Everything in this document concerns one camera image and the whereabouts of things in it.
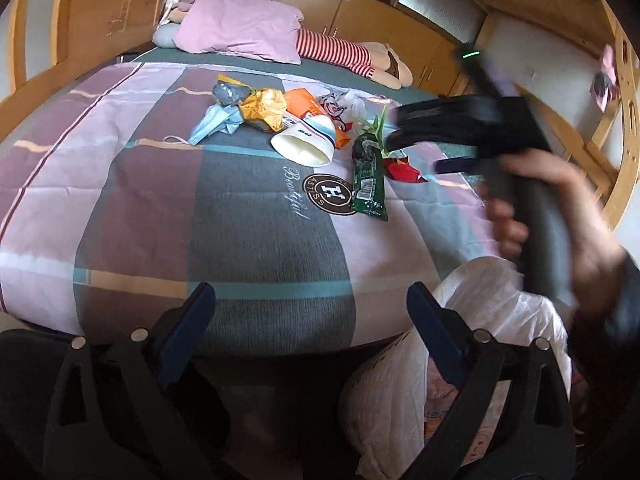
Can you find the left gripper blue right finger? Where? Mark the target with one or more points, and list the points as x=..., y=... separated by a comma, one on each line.
x=443, y=332

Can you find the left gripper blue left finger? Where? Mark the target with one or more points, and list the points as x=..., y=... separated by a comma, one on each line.
x=180, y=331

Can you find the red wrapper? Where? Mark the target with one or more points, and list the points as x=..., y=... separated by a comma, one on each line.
x=399, y=169

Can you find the green snack wrapper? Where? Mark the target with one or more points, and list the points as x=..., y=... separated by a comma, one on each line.
x=368, y=189

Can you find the white printed plastic bag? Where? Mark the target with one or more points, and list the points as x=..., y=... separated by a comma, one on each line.
x=346, y=109

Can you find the white paper cup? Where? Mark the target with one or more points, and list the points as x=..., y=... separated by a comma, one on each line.
x=311, y=142

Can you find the orange snack bag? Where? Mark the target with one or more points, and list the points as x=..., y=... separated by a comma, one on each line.
x=302, y=104

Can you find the blue face mask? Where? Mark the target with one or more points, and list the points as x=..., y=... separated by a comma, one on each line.
x=217, y=119

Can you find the yellow snack wrapper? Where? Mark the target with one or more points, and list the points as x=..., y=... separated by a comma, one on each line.
x=264, y=109

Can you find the black wrapper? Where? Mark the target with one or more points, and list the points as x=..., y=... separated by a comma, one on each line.
x=228, y=93

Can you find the green leaf scrap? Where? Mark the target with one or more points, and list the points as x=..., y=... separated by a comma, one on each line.
x=380, y=126

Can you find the white trash bin with bag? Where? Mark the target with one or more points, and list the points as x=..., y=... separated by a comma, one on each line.
x=477, y=389

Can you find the green woven bed mat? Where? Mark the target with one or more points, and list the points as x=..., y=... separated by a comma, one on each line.
x=327, y=73

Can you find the pink plaid bed sheet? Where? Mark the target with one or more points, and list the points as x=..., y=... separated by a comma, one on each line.
x=108, y=219

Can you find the pink cloth on ladder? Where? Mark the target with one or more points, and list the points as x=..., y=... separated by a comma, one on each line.
x=604, y=88

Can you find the striped plush doll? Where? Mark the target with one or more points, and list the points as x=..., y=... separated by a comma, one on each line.
x=370, y=60

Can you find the light blue pillow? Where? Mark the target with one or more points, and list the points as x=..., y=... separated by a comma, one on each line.
x=164, y=36

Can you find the pink pillow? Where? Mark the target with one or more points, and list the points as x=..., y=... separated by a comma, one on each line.
x=264, y=30

